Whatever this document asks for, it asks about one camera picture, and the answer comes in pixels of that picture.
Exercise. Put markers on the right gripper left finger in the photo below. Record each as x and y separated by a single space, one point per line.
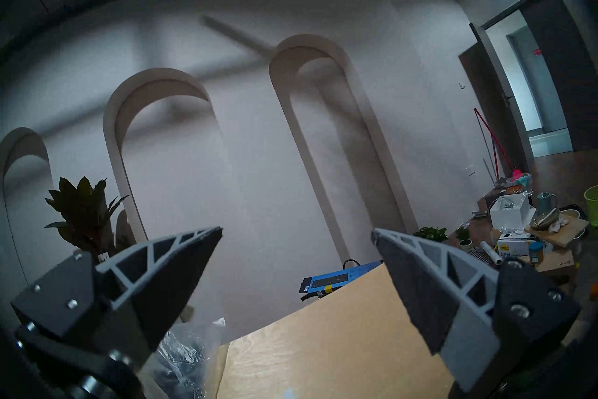
140 290

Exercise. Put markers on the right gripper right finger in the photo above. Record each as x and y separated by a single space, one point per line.
420 290

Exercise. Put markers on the clear plastic bag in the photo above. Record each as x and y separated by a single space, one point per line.
205 337

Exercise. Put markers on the blue keyboard box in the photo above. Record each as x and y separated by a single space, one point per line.
336 279

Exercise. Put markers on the small bushy green plant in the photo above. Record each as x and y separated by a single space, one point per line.
430 234

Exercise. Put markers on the grey dish rack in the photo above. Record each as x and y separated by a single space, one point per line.
479 257

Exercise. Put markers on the tiny potted green plant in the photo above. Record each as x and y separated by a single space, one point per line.
464 238

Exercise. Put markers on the white paper roll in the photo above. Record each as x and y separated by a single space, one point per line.
490 253

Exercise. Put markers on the tall dark leafy plant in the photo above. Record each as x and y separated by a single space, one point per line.
84 211

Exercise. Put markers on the white yellow carton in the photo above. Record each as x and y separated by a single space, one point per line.
514 244

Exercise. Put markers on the white open box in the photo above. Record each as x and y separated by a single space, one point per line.
511 213

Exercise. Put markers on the blue lidded jar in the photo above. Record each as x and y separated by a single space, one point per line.
536 254

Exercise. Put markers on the brown cardboard box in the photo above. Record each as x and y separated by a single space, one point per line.
556 260

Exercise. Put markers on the beige bowl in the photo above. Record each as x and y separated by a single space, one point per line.
544 219

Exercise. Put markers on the wooden board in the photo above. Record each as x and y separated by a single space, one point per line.
572 232

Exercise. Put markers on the green plastic basket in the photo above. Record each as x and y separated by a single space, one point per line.
592 206

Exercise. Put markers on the dark brown open door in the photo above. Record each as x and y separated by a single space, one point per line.
490 99

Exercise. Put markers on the grey corridor door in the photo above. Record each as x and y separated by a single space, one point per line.
537 85

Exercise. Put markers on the dark brown door panel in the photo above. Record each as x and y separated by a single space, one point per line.
570 75

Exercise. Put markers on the white wall socket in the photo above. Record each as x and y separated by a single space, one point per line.
471 170

